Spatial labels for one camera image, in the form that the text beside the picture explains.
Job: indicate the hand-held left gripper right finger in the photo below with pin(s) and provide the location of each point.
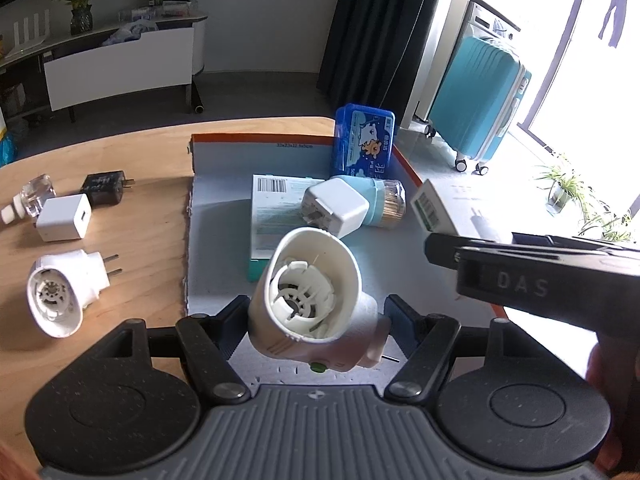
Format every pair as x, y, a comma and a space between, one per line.
400, 322

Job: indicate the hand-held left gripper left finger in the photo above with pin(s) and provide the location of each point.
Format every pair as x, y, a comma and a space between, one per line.
234, 325

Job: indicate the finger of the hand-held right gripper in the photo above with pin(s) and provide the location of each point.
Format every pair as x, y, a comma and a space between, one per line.
590, 252
442, 250

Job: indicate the blue toothpick dispenser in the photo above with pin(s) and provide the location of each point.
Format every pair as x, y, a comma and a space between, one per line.
382, 200

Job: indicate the white deep-rim plug-in device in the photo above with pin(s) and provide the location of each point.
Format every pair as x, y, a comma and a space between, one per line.
310, 280

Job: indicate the white charger with prongs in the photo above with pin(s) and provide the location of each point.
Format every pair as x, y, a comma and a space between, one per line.
335, 207

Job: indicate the teal and white carton box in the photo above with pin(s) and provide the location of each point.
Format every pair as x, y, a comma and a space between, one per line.
275, 210

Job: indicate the blue plastic swab box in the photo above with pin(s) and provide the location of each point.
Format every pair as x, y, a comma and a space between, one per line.
362, 140

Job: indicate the orange cardboard box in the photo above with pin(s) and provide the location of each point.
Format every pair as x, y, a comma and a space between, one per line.
250, 152

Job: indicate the black power adapter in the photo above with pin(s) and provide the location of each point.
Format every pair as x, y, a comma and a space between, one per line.
102, 187

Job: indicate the person's right hand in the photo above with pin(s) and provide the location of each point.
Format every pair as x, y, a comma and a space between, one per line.
625, 460

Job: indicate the green spider plants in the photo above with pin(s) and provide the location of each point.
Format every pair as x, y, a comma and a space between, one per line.
575, 190

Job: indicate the teal hard-shell suitcase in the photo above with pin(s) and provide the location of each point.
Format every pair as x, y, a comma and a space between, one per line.
475, 100

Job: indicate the white round plug-in device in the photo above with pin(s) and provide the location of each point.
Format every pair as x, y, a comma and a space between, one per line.
55, 292

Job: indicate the white cube charger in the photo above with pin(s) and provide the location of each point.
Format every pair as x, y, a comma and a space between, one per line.
62, 217

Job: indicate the dark blue curtain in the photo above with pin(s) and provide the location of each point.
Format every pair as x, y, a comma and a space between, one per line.
380, 35

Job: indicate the black rolled mat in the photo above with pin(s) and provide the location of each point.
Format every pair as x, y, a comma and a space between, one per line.
198, 100

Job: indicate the white washing machine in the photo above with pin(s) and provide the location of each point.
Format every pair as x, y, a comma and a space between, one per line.
460, 15

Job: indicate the clear bottle with white cap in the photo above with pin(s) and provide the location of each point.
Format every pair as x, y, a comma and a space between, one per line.
35, 195

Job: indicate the dark hanging garment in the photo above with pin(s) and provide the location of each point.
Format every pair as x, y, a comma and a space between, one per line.
617, 5

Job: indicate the white television cabinet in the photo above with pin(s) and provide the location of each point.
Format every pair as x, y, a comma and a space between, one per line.
115, 67

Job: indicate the blue plastic bag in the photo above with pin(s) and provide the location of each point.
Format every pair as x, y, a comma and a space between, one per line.
6, 147

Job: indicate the blue and white crumpled bag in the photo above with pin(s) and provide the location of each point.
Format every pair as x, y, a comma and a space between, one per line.
130, 32

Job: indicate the clear plastic containers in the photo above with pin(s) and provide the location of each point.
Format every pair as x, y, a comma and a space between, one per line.
177, 9

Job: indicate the white router with antennas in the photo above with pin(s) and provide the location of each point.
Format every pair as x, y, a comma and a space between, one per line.
30, 32

